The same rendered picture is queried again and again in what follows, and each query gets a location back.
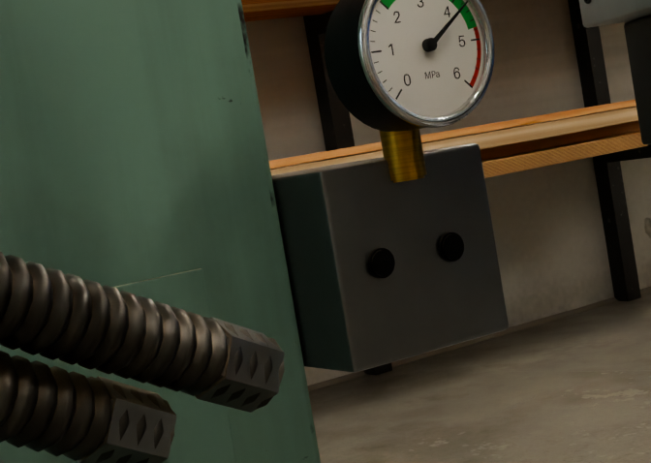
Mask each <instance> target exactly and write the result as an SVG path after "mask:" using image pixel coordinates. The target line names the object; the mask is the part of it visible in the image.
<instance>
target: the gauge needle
mask: <svg viewBox="0 0 651 463"><path fill-rule="evenodd" d="M467 3H468V1H466V2H465V4H464V5H463V6H462V7H461V8H460V9H459V10H458V12H457V13H456V14H455V15H454V16H453V17H452V18H451V19H450V21H449V22H448V23H447V24H446V25H445V26H444V27H443V29H442V30H441V31H440V32H439V33H438V34H437V35H436V36H435V38H428V39H425V40H424V41H423V42H422V48H423V50H425V51H427V52H429V51H433V50H435V49H436V48H437V42H438V41H439V39H440V38H441V37H442V36H443V34H444V33H445V32H446V30H447V29H448V28H449V27H450V25H451V24H452V22H453V21H454V20H455V18H456V17H457V16H458V15H459V13H460V12H461V11H462V9H463V8H464V7H465V6H466V4H467Z"/></svg>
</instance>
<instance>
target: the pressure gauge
mask: <svg viewBox="0 0 651 463"><path fill-rule="evenodd" d="M466 1H468V3H467V4H466V6H465V7H464V8H463V9H462V11H461V12H460V13H459V15H458V16H457V17H456V18H455V20H454V21H453V22H452V24H451V25H450V26H449V28H448V29H447V30H446V32H445V33H444V34H443V36H442V37H441V38H440V39H439V41H438V42H437V48H436V49H435V50H433V51H429V52H427V51H425V50H423V48H422V42H423V41H424V40H425V39H428V38H435V36H436V35H437V34H438V33H439V32H440V31H441V30H442V29H443V27H444V26H445V25H446V24H447V23H448V22H449V21H450V19H451V18H452V17H453V16H454V15H455V14H456V13H457V12H458V10H459V9H460V8H461V7H462V6H463V5H464V4H465V2H466ZM325 65H326V69H327V74H328V77H329V80H330V82H331V85H332V87H333V89H334V91H335V93H336V95H337V97H338V99H339V100H340V101H341V103H342V104H343V105H344V107H345V108H346V109H347V110H348V111H349V112H350V113H351V114H352V115H353V116H354V117H355V118H356V119H358V120H359V121H361V122H362V123H363V124H365V125H367V126H369V127H371V128H373V129H377V130H379V131H380V137H381V143H382V148H383V154H384V159H386V160H387V162H388V168H389V174H390V180H391V181H392V180H393V183H396V182H403V181H409V180H415V179H420V178H424V177H425V175H427V172H426V166H425V161H424V155H423V149H422V143H421V137H420V131H419V129H421V128H438V127H445V126H448V125H451V124H454V123H456V122H458V121H460V120H462V119H463V118H465V117H466V116H467V115H469V114H470V113H471V112H472V111H473V110H474V109H475V108H476V107H477V105H478V104H479V103H480V101H481V99H482V98H483V96H484V94H485V92H486V90H487V87H488V85H489V82H490V80H491V76H492V72H493V66H494V40H493V34H492V29H491V26H490V22H489V19H488V16H487V14H486V11H485V9H484V7H483V5H482V3H481V1H480V0H340V1H339V2H338V4H337V5H336V6H335V8H334V10H333V12H332V14H331V16H330V18H329V22H328V25H327V28H326V32H325Z"/></svg>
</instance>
